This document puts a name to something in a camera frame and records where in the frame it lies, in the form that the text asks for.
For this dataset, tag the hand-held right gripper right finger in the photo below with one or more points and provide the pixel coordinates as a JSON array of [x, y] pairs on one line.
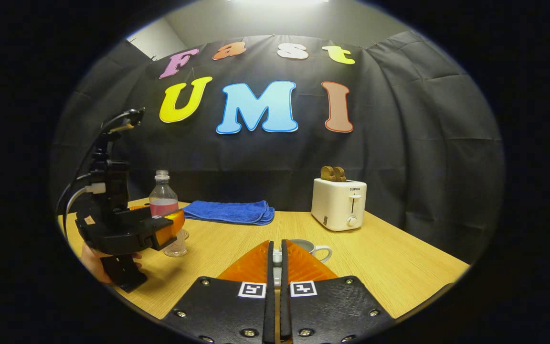
[[284, 310]]

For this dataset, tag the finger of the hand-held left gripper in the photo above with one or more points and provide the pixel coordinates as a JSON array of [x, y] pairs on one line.
[[146, 231], [139, 208]]

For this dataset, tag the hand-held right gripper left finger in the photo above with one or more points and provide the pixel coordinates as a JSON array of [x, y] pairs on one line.
[[270, 306]]

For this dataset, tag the clear water bottle pink label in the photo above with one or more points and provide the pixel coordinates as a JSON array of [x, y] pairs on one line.
[[163, 196]]

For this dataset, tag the white blue floral teacup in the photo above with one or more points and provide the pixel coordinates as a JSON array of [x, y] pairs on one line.
[[306, 246]]

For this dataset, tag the blue folded towel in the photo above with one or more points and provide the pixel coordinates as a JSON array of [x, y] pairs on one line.
[[232, 211]]

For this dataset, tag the white toaster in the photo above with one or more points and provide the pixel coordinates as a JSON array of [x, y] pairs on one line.
[[334, 205]]

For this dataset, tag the brown toast slice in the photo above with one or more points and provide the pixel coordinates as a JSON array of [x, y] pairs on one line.
[[340, 174], [327, 173]]

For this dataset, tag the black backdrop cloth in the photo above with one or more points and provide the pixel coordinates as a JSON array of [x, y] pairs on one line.
[[399, 143]]

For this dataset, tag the ceiling light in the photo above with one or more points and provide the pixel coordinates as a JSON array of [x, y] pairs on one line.
[[280, 1]]

